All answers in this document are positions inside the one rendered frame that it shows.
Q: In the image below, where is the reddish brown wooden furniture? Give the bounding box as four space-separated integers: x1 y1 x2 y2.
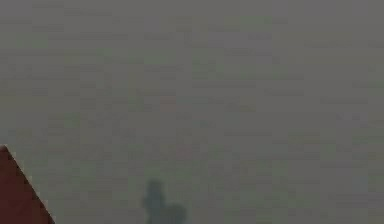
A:
0 144 56 224

